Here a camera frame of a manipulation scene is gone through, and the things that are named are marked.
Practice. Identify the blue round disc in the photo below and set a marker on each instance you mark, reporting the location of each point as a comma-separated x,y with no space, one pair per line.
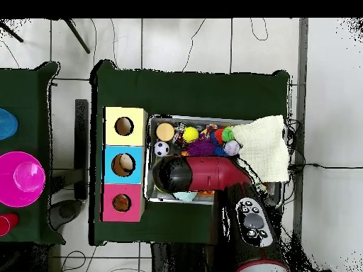
7,124

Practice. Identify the grey round stand base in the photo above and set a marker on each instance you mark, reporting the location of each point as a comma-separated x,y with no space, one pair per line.
66,211

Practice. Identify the small orange basketball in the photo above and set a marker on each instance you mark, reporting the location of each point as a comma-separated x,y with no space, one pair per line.
184,153

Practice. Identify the shallow metal mesh bin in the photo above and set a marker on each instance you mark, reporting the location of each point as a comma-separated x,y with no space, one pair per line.
195,120

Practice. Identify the wooden box with three holes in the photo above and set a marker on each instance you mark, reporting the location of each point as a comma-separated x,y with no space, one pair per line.
124,140

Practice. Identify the magenta plastic bowl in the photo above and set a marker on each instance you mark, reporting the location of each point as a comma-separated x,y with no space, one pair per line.
11,184

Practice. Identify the blue spiky ball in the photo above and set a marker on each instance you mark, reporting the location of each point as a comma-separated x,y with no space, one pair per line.
219,152

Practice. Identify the purple spiky ball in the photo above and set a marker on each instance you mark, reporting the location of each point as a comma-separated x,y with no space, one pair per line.
200,148

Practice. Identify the red plastic cup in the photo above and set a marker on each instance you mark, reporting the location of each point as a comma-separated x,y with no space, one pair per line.
7,223

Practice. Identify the cream knitted cloth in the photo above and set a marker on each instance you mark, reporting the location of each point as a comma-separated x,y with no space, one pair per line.
263,147

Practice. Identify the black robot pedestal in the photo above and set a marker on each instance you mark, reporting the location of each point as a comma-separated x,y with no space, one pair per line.
181,257

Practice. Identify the mint green knitted cloth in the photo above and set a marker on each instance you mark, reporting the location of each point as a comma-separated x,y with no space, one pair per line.
185,195

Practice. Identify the orange toy brick plate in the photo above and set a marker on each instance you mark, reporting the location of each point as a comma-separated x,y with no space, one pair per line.
205,193

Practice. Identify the round container with orange lid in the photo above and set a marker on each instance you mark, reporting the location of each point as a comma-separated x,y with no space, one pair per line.
165,132

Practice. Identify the black panel stand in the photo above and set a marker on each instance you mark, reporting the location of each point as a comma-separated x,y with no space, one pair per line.
81,141

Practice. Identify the smooth yellow ball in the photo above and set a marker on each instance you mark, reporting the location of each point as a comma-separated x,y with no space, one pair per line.
190,134

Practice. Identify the dark green table cloth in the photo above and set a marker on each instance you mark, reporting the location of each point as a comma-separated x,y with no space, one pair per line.
198,93
25,85

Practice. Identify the small baseball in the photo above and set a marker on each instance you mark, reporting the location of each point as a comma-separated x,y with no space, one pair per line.
232,148

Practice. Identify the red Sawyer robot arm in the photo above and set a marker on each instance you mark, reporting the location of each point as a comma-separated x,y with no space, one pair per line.
212,172

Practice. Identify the black tripod leg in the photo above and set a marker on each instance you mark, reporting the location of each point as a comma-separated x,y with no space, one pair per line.
78,36
11,34

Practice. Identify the small soccer ball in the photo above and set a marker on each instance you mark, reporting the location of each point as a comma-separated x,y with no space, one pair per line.
161,148

